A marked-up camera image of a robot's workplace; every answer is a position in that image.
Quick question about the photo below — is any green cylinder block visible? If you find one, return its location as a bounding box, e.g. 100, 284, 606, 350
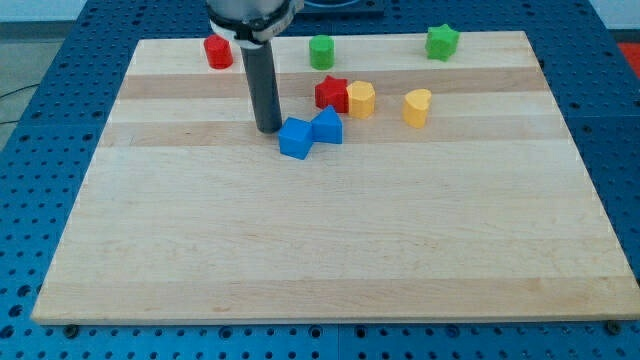
309, 35, 335, 70

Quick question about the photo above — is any red cylinder block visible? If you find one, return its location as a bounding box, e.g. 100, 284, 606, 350
203, 34, 234, 70

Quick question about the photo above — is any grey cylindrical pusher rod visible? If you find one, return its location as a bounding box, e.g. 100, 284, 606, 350
241, 42, 282, 134

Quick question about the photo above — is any blue triangle block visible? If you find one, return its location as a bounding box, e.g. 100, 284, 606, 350
311, 105, 343, 144

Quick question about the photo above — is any red star block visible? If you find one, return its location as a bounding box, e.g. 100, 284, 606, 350
314, 75, 349, 113

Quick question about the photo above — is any blue cube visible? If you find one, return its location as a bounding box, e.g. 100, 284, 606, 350
278, 117, 313, 160

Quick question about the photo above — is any green star block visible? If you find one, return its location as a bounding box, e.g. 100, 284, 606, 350
425, 24, 460, 62

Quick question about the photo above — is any wooden board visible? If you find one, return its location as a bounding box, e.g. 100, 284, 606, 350
32, 31, 639, 325

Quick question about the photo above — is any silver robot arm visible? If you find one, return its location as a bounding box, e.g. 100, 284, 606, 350
206, 0, 304, 134

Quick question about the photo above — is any yellow hexagon block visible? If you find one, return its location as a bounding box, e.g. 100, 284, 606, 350
347, 81, 376, 119

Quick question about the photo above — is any black cable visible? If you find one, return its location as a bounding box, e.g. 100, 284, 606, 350
0, 82, 40, 126

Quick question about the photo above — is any yellow heart block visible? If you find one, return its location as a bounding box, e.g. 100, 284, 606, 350
402, 89, 432, 129

